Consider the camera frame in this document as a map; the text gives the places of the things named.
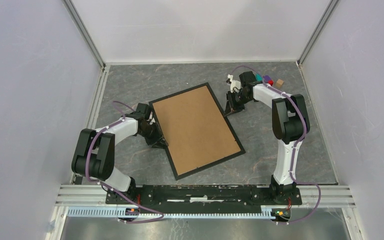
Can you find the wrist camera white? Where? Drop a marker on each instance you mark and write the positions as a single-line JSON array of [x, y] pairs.
[[151, 119], [234, 85]]

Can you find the tan wooden cube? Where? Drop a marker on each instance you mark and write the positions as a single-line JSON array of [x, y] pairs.
[[279, 83]]

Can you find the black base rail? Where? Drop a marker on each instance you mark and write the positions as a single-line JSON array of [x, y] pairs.
[[211, 199]]

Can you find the purple cube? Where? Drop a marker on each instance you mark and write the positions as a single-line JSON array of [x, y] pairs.
[[267, 78]]

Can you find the brown backing board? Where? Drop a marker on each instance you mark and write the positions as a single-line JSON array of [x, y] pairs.
[[195, 130]]

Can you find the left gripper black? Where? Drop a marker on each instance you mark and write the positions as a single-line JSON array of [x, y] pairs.
[[154, 142]]

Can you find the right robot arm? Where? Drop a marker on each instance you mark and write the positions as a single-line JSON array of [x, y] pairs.
[[289, 119]]

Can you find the teal cube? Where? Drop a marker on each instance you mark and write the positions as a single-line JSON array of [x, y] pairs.
[[258, 78]]

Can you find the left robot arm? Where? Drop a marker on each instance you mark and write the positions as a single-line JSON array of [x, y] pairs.
[[94, 155]]

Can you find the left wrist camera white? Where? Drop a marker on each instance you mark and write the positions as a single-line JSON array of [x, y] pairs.
[[151, 119]]

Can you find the aluminium frame rails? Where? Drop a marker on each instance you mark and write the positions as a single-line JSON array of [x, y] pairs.
[[86, 201]]

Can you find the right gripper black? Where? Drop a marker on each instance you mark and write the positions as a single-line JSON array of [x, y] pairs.
[[231, 107]]

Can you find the black picture frame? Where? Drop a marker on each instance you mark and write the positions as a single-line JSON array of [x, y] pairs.
[[178, 175]]

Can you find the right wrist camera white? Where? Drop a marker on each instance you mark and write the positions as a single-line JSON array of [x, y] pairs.
[[234, 85]]

